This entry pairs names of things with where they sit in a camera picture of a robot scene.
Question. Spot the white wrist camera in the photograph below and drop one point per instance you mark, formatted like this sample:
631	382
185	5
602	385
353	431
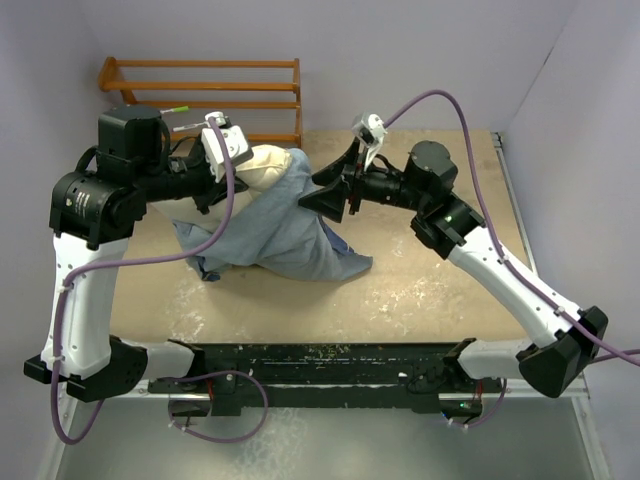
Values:
369	129
220	139

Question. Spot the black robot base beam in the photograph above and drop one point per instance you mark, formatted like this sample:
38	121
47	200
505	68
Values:
419	377

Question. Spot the aluminium table edge rail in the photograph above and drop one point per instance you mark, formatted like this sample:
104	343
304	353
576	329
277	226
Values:
515	200

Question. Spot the pink capped marker pen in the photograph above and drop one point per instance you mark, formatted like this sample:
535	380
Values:
189	127

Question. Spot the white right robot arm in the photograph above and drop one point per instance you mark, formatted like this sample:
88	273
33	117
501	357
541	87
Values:
447	225

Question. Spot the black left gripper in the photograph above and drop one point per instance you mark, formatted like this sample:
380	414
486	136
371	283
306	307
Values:
214	192

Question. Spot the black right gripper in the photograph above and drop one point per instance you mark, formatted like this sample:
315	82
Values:
330	200

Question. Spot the blue pillowcase with yellow drawings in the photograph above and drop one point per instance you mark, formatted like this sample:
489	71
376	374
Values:
270	230

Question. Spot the orange wooden shelf rack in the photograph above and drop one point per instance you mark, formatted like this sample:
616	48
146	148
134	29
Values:
266	86

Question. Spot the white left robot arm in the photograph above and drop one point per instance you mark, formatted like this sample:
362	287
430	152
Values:
94	210

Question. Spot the green capped marker pen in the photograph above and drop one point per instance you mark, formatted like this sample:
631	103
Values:
174	110

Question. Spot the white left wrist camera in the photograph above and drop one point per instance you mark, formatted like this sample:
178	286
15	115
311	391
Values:
220	139

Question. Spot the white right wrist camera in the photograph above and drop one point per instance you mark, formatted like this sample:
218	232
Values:
369	129

